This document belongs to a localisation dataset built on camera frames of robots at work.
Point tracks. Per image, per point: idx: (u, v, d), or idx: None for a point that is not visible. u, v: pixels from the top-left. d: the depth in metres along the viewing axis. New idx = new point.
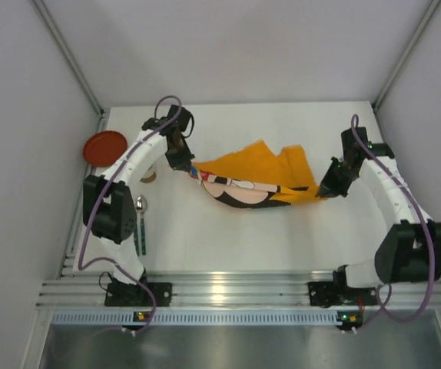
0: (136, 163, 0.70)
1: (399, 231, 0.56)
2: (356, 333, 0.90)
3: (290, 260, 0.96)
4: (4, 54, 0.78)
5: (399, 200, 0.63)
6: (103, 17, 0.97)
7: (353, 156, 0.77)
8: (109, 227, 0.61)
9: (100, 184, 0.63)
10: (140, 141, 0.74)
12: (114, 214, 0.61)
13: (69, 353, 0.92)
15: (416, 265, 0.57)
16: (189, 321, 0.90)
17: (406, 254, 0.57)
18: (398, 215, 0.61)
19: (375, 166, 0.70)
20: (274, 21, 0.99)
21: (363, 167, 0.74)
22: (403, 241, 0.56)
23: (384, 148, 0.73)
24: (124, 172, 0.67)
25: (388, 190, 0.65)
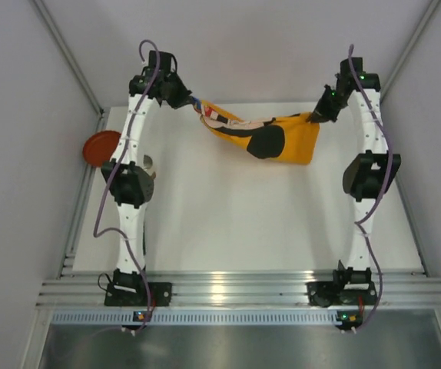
0: (138, 137, 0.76)
1: (363, 157, 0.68)
2: (356, 333, 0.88)
3: (290, 260, 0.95)
4: (4, 54, 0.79)
5: (369, 133, 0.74)
6: (102, 16, 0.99)
7: (345, 84, 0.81)
8: (134, 195, 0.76)
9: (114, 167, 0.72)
10: (134, 113, 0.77)
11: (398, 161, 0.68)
12: (134, 187, 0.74)
13: (68, 353, 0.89)
15: (372, 183, 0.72)
16: (189, 321, 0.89)
17: (365, 176, 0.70)
18: (365, 145, 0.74)
19: (359, 98, 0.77)
20: (273, 19, 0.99)
21: (352, 98, 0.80)
22: (364, 166, 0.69)
23: (374, 79, 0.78)
24: (128, 154, 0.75)
25: (365, 123, 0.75)
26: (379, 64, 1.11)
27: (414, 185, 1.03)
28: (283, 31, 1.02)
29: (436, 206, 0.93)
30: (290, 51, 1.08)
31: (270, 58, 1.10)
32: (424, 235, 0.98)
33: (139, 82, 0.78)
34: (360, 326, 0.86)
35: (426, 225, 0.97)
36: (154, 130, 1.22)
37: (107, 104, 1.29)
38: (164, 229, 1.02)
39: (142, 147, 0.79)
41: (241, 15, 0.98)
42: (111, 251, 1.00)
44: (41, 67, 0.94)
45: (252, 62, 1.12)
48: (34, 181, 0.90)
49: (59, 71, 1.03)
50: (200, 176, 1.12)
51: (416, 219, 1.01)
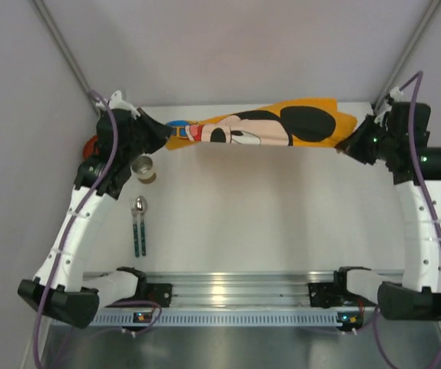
0: (73, 250, 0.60)
1: (415, 295, 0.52)
2: (356, 334, 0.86)
3: (291, 260, 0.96)
4: (4, 53, 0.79)
5: (429, 258, 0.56)
6: (102, 18, 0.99)
7: (397, 163, 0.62)
8: (66, 324, 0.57)
9: (39, 290, 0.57)
10: (73, 215, 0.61)
11: None
12: (66, 318, 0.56)
13: (69, 354, 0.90)
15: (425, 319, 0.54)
16: (190, 322, 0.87)
17: (422, 315, 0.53)
18: (422, 278, 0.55)
19: (416, 190, 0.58)
20: (272, 20, 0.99)
21: (402, 187, 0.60)
22: (416, 308, 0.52)
23: None
24: (59, 271, 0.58)
25: (423, 240, 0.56)
26: (379, 65, 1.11)
27: None
28: (283, 32, 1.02)
29: None
30: (290, 52, 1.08)
31: (270, 59, 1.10)
32: None
33: (90, 168, 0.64)
34: (361, 327, 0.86)
35: None
36: None
37: None
38: (164, 231, 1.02)
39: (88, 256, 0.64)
41: (241, 15, 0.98)
42: (111, 251, 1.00)
44: (41, 68, 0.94)
45: (252, 64, 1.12)
48: (34, 183, 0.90)
49: (59, 72, 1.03)
50: (203, 177, 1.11)
51: None
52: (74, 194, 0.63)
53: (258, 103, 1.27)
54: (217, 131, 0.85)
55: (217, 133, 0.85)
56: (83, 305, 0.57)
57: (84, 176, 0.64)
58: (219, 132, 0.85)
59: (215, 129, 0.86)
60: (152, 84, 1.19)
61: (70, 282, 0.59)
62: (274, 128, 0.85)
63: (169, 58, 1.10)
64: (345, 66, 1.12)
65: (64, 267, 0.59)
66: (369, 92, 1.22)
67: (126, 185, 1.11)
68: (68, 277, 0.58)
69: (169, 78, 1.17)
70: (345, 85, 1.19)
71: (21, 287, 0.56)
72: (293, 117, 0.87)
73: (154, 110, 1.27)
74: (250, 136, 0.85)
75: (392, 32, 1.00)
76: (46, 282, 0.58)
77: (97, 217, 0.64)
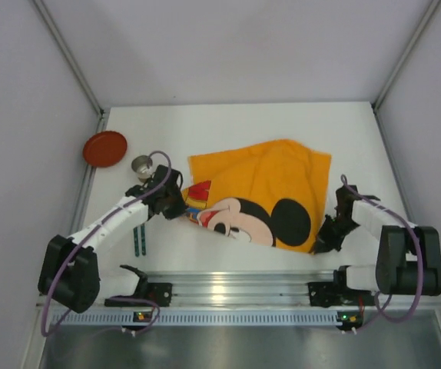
0: (111, 228, 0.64)
1: (390, 230, 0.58)
2: (356, 334, 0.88)
3: (292, 260, 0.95)
4: (3, 53, 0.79)
5: (386, 218, 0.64)
6: (102, 17, 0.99)
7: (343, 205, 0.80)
8: (67, 296, 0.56)
9: (65, 249, 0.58)
10: (119, 207, 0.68)
11: (430, 235, 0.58)
12: (72, 285, 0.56)
13: (69, 354, 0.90)
15: (412, 274, 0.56)
16: (190, 321, 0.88)
17: (399, 250, 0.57)
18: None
19: (363, 203, 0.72)
20: (273, 21, 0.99)
21: (353, 208, 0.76)
22: (396, 240, 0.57)
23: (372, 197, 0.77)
24: (94, 237, 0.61)
25: (376, 211, 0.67)
26: (379, 65, 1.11)
27: (415, 186, 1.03)
28: (283, 31, 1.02)
29: (437, 207, 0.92)
30: (290, 51, 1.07)
31: (270, 58, 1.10)
32: None
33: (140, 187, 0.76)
34: (361, 327, 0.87)
35: (426, 226, 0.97)
36: (154, 131, 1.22)
37: (108, 105, 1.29)
38: (164, 230, 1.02)
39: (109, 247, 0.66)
41: (241, 15, 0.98)
42: (111, 251, 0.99)
44: (41, 68, 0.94)
45: (252, 63, 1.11)
48: (34, 182, 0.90)
49: (58, 71, 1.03)
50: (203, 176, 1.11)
51: (416, 219, 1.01)
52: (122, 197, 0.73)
53: (258, 102, 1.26)
54: (220, 223, 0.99)
55: (219, 227, 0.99)
56: (94, 279, 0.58)
57: (133, 191, 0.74)
58: (220, 225, 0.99)
59: (217, 222, 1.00)
60: (152, 83, 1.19)
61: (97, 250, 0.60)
62: (264, 231, 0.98)
63: (169, 58, 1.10)
64: (345, 66, 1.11)
65: (98, 236, 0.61)
66: (369, 92, 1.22)
67: (127, 185, 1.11)
68: (97, 247, 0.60)
69: (168, 78, 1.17)
70: (346, 85, 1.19)
71: (53, 239, 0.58)
72: (283, 223, 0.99)
73: (154, 109, 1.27)
74: (244, 232, 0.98)
75: (392, 31, 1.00)
76: (76, 243, 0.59)
77: (131, 219, 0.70)
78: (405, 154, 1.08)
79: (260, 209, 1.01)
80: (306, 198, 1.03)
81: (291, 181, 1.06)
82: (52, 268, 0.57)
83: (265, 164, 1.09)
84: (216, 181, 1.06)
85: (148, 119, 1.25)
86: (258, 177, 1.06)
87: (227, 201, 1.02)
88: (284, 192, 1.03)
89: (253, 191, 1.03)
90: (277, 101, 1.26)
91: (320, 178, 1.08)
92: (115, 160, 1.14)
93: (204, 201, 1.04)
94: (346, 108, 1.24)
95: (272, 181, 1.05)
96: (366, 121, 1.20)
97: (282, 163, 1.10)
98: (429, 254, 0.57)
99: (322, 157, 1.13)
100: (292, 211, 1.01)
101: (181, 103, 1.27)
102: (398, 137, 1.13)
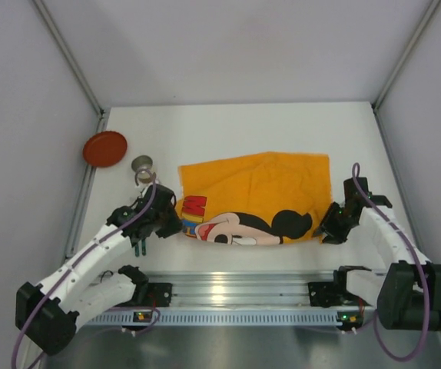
0: (83, 272, 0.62)
1: (399, 270, 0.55)
2: (356, 334, 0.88)
3: (292, 261, 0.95)
4: (2, 52, 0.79)
5: (396, 244, 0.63)
6: (102, 18, 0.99)
7: (353, 205, 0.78)
8: (38, 340, 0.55)
9: (34, 298, 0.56)
10: (95, 243, 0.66)
11: None
12: (40, 336, 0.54)
13: (68, 354, 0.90)
15: (416, 312, 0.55)
16: (188, 321, 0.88)
17: (407, 290, 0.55)
18: (396, 257, 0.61)
19: (373, 214, 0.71)
20: (272, 20, 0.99)
21: (363, 215, 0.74)
22: (402, 282, 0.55)
23: (381, 197, 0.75)
24: (63, 285, 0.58)
25: (386, 234, 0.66)
26: (379, 64, 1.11)
27: (415, 187, 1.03)
28: (283, 32, 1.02)
29: (437, 208, 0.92)
30: (290, 52, 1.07)
31: (270, 58, 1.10)
32: (425, 237, 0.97)
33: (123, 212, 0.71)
34: (361, 327, 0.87)
35: (426, 226, 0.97)
36: (154, 131, 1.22)
37: (108, 105, 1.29)
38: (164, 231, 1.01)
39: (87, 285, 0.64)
41: (240, 14, 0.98)
42: None
44: (40, 68, 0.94)
45: (252, 64, 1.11)
48: (34, 183, 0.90)
49: (58, 72, 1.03)
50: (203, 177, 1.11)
51: (416, 219, 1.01)
52: (103, 226, 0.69)
53: (258, 102, 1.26)
54: (220, 234, 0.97)
55: (220, 237, 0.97)
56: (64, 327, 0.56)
57: (115, 219, 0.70)
58: (221, 236, 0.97)
59: (217, 234, 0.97)
60: (152, 83, 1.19)
61: (66, 300, 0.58)
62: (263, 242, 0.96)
63: (168, 58, 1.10)
64: (345, 66, 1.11)
65: (67, 283, 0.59)
66: (369, 92, 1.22)
67: (127, 185, 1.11)
68: (67, 295, 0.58)
69: (167, 78, 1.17)
70: (345, 86, 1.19)
71: (21, 287, 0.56)
72: (283, 228, 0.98)
73: (154, 110, 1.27)
74: (248, 239, 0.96)
75: (392, 31, 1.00)
76: (46, 290, 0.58)
77: (111, 253, 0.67)
78: (405, 154, 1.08)
79: (258, 221, 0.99)
80: (306, 205, 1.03)
81: (288, 194, 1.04)
82: (23, 315, 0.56)
83: (260, 177, 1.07)
84: (213, 189, 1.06)
85: (148, 119, 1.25)
86: (254, 194, 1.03)
87: (225, 212, 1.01)
88: (281, 203, 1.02)
89: (251, 204, 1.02)
90: (277, 100, 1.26)
91: (316, 182, 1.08)
92: (114, 160, 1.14)
93: (200, 216, 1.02)
94: (346, 108, 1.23)
95: (268, 194, 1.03)
96: (366, 121, 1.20)
97: (278, 174, 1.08)
98: (436, 293, 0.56)
99: (319, 158, 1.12)
100: (291, 219, 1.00)
101: (181, 103, 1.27)
102: (398, 137, 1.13)
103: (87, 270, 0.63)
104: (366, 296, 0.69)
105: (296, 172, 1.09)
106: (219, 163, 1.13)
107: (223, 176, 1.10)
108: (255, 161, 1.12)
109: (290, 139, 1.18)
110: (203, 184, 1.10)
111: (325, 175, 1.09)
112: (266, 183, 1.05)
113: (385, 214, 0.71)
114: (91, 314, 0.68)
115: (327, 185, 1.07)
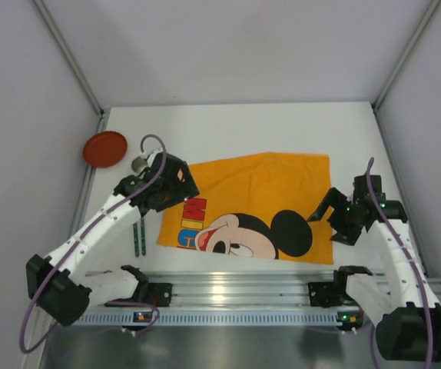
0: (91, 243, 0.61)
1: (405, 314, 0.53)
2: (356, 334, 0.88)
3: (292, 260, 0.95)
4: (3, 53, 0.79)
5: (406, 277, 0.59)
6: (101, 17, 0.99)
7: (364, 212, 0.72)
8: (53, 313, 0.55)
9: (45, 270, 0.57)
10: (102, 214, 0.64)
11: None
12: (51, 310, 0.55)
13: (68, 354, 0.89)
15: (417, 352, 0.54)
16: (189, 321, 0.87)
17: (411, 333, 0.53)
18: (403, 295, 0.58)
19: (386, 232, 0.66)
20: (272, 21, 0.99)
21: (373, 227, 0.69)
22: (407, 327, 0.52)
23: (396, 207, 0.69)
24: (72, 256, 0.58)
25: (396, 263, 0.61)
26: (379, 65, 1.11)
27: (415, 186, 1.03)
28: (283, 32, 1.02)
29: (437, 207, 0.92)
30: (289, 52, 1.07)
31: (270, 58, 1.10)
32: (425, 236, 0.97)
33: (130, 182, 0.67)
34: (361, 327, 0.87)
35: (426, 226, 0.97)
36: (153, 131, 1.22)
37: (108, 105, 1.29)
38: (164, 231, 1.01)
39: (96, 257, 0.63)
41: (240, 15, 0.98)
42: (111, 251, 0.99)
44: (41, 69, 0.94)
45: (252, 63, 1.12)
48: (34, 183, 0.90)
49: (59, 72, 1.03)
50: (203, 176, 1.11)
51: (416, 219, 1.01)
52: (111, 196, 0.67)
53: (257, 102, 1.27)
54: (220, 242, 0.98)
55: (219, 245, 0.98)
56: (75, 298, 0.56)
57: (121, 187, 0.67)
58: (220, 243, 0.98)
59: (217, 243, 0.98)
60: (152, 83, 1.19)
61: (76, 271, 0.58)
62: (263, 241, 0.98)
63: (168, 58, 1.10)
64: (345, 66, 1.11)
65: (77, 254, 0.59)
66: (369, 92, 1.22)
67: None
68: (76, 266, 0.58)
69: (167, 78, 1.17)
70: (345, 86, 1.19)
71: (31, 260, 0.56)
72: (283, 229, 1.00)
73: (154, 110, 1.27)
74: (245, 247, 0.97)
75: (392, 31, 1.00)
76: (54, 262, 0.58)
77: (120, 225, 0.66)
78: (406, 154, 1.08)
79: (257, 222, 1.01)
80: (305, 206, 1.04)
81: (287, 194, 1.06)
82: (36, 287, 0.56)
83: (259, 177, 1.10)
84: (213, 189, 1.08)
85: (147, 119, 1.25)
86: (254, 194, 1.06)
87: (225, 217, 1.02)
88: (281, 203, 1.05)
89: (251, 205, 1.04)
90: (277, 100, 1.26)
91: (316, 182, 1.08)
92: (115, 160, 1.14)
93: (200, 221, 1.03)
94: (346, 108, 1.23)
95: (267, 195, 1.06)
96: (366, 121, 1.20)
97: (277, 175, 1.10)
98: None
99: (319, 158, 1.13)
100: (291, 220, 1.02)
101: (181, 103, 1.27)
102: (398, 137, 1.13)
103: (96, 242, 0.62)
104: (366, 306, 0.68)
105: (295, 172, 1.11)
106: (220, 163, 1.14)
107: (223, 176, 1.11)
108: (255, 162, 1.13)
109: (291, 139, 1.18)
110: (203, 184, 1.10)
111: (323, 174, 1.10)
112: (266, 184, 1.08)
113: (398, 234, 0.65)
114: (101, 296, 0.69)
115: (327, 185, 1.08)
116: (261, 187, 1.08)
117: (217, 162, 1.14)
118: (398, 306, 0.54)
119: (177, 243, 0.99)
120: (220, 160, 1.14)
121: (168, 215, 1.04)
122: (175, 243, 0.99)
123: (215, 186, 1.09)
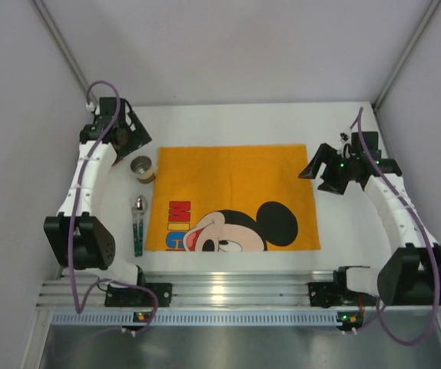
0: (91, 184, 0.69)
1: (405, 254, 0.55)
2: (356, 333, 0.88)
3: (292, 263, 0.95)
4: (4, 55, 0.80)
5: (404, 221, 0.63)
6: (101, 19, 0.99)
7: (359, 171, 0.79)
8: (91, 260, 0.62)
9: (63, 224, 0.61)
10: (86, 160, 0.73)
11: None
12: (91, 249, 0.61)
13: (69, 354, 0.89)
15: (419, 287, 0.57)
16: (189, 321, 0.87)
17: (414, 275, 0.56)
18: (403, 237, 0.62)
19: (379, 183, 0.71)
20: (271, 22, 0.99)
21: (368, 184, 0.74)
22: (408, 267, 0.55)
23: (390, 164, 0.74)
24: (84, 201, 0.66)
25: (394, 211, 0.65)
26: (379, 66, 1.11)
27: (413, 186, 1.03)
28: (283, 32, 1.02)
29: (436, 207, 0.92)
30: (289, 53, 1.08)
31: (269, 59, 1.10)
32: None
33: (91, 130, 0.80)
34: (361, 327, 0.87)
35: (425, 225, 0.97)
36: (154, 131, 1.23)
37: None
38: (150, 233, 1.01)
39: (98, 197, 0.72)
41: (240, 17, 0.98)
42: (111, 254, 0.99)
44: (41, 71, 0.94)
45: (251, 64, 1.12)
48: (34, 184, 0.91)
49: (58, 74, 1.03)
50: (194, 175, 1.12)
51: None
52: (81, 148, 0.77)
53: (256, 103, 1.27)
54: (208, 241, 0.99)
55: (207, 244, 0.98)
56: (104, 234, 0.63)
57: (89, 137, 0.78)
58: (208, 242, 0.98)
59: (205, 241, 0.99)
60: (152, 84, 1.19)
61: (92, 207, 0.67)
62: (252, 236, 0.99)
63: (169, 58, 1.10)
64: (345, 67, 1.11)
65: (86, 197, 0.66)
66: (369, 93, 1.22)
67: (127, 184, 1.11)
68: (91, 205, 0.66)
69: (168, 78, 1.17)
70: (346, 86, 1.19)
71: (47, 221, 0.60)
72: (266, 223, 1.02)
73: (154, 111, 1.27)
74: (233, 243, 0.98)
75: (391, 33, 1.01)
76: (68, 214, 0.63)
77: (103, 165, 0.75)
78: (406, 154, 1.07)
79: (242, 216, 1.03)
80: (286, 197, 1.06)
81: (268, 184, 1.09)
82: (63, 245, 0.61)
83: (242, 173, 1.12)
84: (198, 184, 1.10)
85: (148, 119, 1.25)
86: (237, 190, 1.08)
87: (210, 217, 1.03)
88: (263, 195, 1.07)
89: (234, 200, 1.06)
90: (277, 101, 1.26)
91: (296, 171, 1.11)
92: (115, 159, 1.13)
93: (187, 221, 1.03)
94: (346, 108, 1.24)
95: (250, 189, 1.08)
96: (366, 121, 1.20)
97: (259, 167, 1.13)
98: None
99: (298, 148, 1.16)
100: (272, 210, 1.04)
101: (181, 103, 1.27)
102: (397, 137, 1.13)
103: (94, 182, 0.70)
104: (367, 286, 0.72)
105: (275, 163, 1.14)
106: (199, 161, 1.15)
107: (212, 173, 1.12)
108: (236, 156, 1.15)
109: (290, 138, 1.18)
110: (188, 180, 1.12)
111: (302, 163, 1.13)
112: (247, 179, 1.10)
113: (392, 185, 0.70)
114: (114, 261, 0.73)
115: None
116: (244, 184, 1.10)
117: (201, 159, 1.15)
118: (398, 248, 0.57)
119: (166, 246, 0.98)
120: (206, 158, 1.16)
121: (155, 214, 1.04)
122: (164, 247, 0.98)
123: (199, 184, 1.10)
